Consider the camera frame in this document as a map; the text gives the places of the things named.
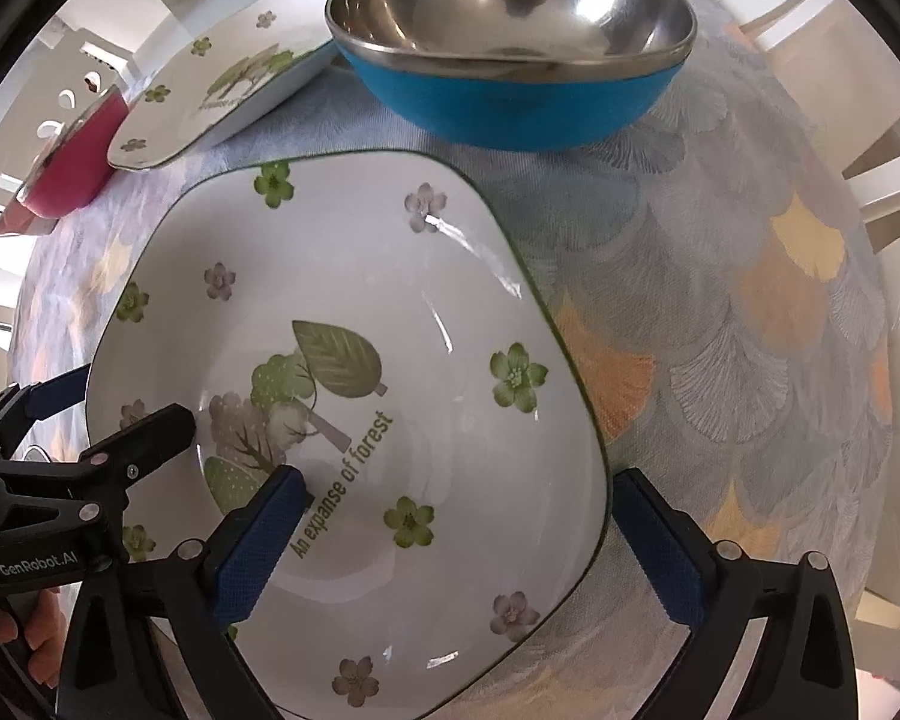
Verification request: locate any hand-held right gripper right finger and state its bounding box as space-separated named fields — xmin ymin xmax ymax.
xmin=612 ymin=468 xmax=865 ymax=720

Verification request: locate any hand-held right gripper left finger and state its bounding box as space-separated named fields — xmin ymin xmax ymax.
xmin=56 ymin=464 xmax=316 ymax=720

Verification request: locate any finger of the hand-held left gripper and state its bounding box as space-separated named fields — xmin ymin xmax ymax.
xmin=0 ymin=365 xmax=93 ymax=460
xmin=79 ymin=403 xmax=198 ymax=497

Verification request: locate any pink steel-lined bowl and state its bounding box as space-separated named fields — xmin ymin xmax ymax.
xmin=0 ymin=86 xmax=131 ymax=239

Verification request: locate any large white floral square plate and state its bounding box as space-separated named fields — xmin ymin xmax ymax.
xmin=85 ymin=151 xmax=610 ymax=720

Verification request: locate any person's left hand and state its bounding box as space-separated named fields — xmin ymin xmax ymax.
xmin=0 ymin=589 xmax=70 ymax=667

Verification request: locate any fan-patterned tablecloth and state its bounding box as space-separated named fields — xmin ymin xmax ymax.
xmin=19 ymin=0 xmax=899 ymax=720

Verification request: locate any small white floral square plate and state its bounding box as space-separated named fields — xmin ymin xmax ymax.
xmin=107 ymin=0 xmax=340 ymax=172

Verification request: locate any blue steel-lined bowl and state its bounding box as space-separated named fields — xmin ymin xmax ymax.
xmin=324 ymin=0 xmax=698 ymax=152

